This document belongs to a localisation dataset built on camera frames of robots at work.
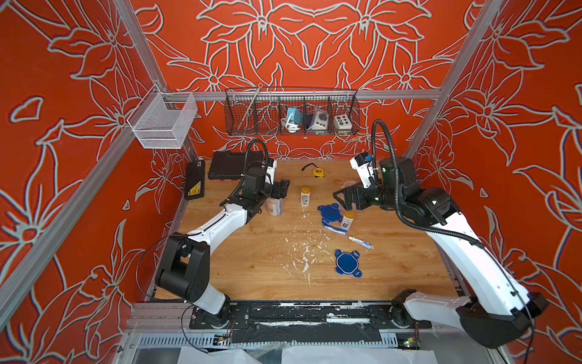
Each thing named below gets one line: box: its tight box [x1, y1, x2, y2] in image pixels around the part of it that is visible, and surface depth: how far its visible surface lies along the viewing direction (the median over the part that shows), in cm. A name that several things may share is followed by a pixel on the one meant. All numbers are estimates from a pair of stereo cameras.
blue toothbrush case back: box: [321, 218, 348, 236], surface depth 97 cm
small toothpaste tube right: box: [348, 235, 375, 250], surface depth 91 cm
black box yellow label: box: [183, 160, 206, 201], surface depth 112 cm
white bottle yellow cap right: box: [341, 210, 356, 230], surface depth 89 cm
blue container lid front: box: [334, 248, 363, 279], surface depth 86 cm
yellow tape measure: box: [301, 163, 325, 179], surface depth 116 cm
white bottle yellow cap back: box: [300, 186, 312, 208], surface depth 98 cm
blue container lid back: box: [317, 203, 344, 225], surface depth 100 cm
